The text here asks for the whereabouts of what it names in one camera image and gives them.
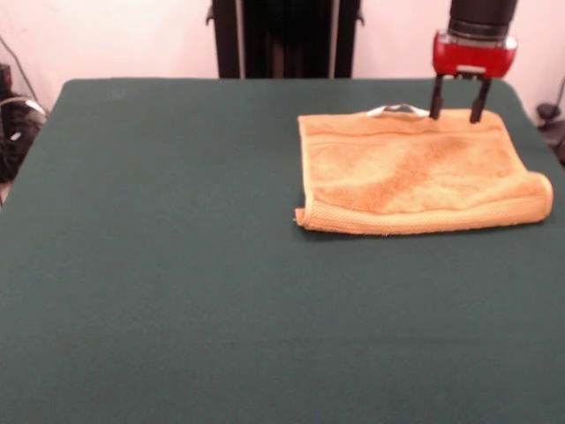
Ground grey office chair base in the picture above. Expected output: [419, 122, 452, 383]
[536, 72, 565, 168]

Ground black equipment with cables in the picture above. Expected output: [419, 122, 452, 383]
[0, 34, 49, 183]

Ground tan terry towel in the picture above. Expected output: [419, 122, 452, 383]
[294, 103, 554, 236]

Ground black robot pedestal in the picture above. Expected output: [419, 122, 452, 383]
[205, 0, 365, 80]

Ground dark green table cloth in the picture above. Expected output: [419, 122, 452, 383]
[0, 78, 565, 424]

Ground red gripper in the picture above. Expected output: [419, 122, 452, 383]
[428, 29, 518, 125]

